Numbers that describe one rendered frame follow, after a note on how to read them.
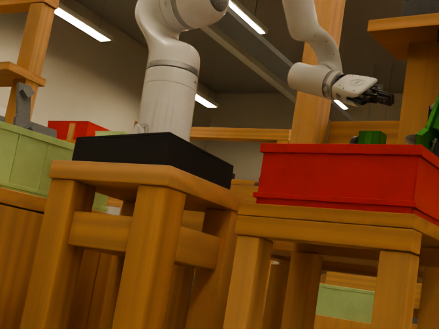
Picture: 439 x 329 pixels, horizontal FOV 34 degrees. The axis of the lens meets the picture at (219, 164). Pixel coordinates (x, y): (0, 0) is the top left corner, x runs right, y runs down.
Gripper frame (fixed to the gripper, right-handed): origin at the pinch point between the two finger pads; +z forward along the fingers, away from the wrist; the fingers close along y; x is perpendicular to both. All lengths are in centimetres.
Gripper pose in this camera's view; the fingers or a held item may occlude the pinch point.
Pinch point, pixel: (386, 98)
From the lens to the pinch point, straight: 203.2
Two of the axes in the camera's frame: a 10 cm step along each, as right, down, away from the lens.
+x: 1.5, 8.3, 5.4
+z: 7.3, 2.8, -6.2
